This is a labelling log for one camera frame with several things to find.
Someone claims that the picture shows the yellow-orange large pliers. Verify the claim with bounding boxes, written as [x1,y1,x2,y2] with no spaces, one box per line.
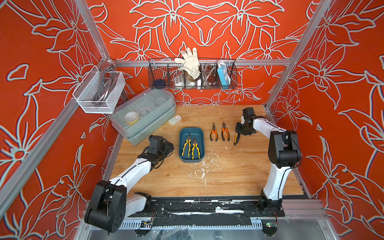
[234,131,241,146]

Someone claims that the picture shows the orange combination pliers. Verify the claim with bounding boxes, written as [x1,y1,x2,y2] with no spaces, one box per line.
[221,122,230,142]

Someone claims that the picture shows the yellow combination pliers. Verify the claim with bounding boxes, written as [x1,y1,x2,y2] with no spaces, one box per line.
[182,134,191,157]

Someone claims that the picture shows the blue plastic storage box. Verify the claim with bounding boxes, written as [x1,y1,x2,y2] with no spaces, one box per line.
[179,127,205,163]

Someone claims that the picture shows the small orange needle-nose pliers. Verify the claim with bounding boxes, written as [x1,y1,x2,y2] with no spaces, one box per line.
[210,123,218,142]

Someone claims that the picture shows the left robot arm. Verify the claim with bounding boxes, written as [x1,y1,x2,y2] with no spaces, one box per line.
[84,135,175,233]

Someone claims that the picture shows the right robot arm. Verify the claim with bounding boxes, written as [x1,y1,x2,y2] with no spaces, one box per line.
[234,108,303,209]

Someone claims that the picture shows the small white cardboard box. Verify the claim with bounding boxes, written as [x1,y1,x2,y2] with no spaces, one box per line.
[168,115,182,125]

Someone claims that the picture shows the translucent lidded storage container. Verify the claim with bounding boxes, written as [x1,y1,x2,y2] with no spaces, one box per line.
[110,89,176,146]

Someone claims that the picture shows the light blue bottle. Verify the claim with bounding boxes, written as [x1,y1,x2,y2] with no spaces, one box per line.
[217,60,231,89]

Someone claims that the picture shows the dark blue round object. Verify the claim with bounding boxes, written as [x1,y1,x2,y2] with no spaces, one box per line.
[153,79,166,89]

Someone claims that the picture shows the white power strip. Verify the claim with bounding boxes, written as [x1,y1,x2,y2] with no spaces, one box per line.
[173,73,185,88]

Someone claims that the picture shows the white work glove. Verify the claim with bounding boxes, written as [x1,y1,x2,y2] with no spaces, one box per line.
[175,48,201,81]

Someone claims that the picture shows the coiled cable in basket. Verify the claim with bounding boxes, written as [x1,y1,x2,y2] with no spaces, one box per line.
[202,64,217,88]

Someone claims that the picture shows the black wire wall basket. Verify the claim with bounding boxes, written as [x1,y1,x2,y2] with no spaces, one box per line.
[148,58,239,90]

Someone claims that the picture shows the white wire mesh basket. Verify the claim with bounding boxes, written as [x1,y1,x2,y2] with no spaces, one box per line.
[73,67,125,114]

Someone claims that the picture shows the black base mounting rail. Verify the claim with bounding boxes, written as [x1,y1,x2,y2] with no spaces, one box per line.
[126,196,285,227]

